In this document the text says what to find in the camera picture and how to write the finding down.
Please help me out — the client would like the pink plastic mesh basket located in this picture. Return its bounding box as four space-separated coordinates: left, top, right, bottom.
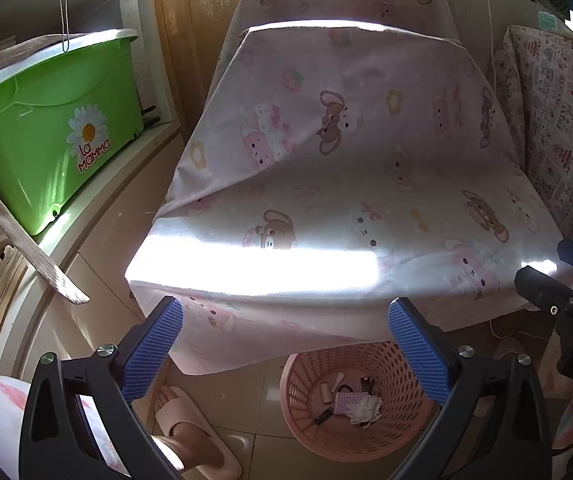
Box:
280 341 439 465

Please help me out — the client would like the pink checkered notebook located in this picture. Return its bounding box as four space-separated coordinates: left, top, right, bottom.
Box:
333 392 359 415

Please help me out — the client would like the green plastic storage box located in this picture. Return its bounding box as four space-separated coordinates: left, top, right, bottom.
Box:
0 29 144 237

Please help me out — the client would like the hanging wire hook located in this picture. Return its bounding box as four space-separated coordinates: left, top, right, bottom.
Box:
59 0 72 52

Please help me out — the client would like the person's left foot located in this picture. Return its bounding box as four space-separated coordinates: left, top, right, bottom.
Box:
154 392 217 472

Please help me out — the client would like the printed patchwork cushion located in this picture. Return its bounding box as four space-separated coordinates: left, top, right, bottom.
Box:
491 25 573 251

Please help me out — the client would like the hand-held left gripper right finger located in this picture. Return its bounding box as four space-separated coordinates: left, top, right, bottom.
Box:
387 296 552 480

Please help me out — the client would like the wooden door panel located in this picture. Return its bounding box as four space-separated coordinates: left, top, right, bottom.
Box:
151 0 262 126

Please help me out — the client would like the pink slipper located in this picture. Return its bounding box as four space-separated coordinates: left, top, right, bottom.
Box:
155 385 242 480

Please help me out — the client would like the wooden slat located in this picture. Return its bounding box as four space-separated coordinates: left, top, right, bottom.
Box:
0 157 90 306

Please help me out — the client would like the beige cabinet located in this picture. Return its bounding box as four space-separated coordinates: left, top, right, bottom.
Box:
16 122 197 361

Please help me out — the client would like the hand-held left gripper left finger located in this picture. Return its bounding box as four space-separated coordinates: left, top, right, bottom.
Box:
19 296 184 480

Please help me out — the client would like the white tissue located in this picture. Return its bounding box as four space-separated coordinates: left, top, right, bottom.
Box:
349 394 383 428

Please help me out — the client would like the pink bear print blanket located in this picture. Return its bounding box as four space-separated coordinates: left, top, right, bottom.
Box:
125 0 573 376

